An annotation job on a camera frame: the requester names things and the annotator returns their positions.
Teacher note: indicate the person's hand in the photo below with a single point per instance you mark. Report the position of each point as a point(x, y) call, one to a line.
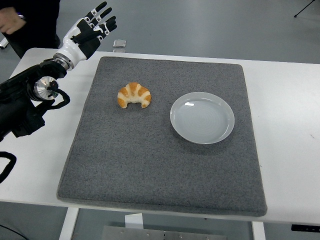
point(12, 22)

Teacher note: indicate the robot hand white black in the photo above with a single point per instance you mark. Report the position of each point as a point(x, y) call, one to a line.
point(75, 47)

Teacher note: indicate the croissant bread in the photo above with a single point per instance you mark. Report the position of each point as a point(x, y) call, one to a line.
point(135, 93)

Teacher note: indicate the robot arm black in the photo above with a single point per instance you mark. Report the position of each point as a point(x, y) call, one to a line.
point(15, 110)

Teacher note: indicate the round pale grey plate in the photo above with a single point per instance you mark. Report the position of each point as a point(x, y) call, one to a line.
point(202, 120)

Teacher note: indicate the grey metal plate with screws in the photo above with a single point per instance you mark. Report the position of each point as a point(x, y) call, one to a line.
point(162, 233)

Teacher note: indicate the person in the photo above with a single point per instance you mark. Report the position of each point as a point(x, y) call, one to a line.
point(37, 22)

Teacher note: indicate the silver floor socket cover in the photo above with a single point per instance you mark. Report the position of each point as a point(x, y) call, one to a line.
point(119, 43)

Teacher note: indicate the grey felt mat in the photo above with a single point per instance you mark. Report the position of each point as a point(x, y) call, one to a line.
point(150, 162)

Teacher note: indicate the white table leg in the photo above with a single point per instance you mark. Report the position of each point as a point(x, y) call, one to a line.
point(258, 231)
point(68, 225)

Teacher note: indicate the black tripod leg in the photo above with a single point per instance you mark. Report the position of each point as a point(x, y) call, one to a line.
point(303, 9)

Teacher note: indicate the black table control box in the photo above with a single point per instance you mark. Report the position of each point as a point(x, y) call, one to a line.
point(305, 227)

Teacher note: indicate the white desk frame leg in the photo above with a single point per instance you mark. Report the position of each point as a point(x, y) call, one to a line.
point(3, 44)

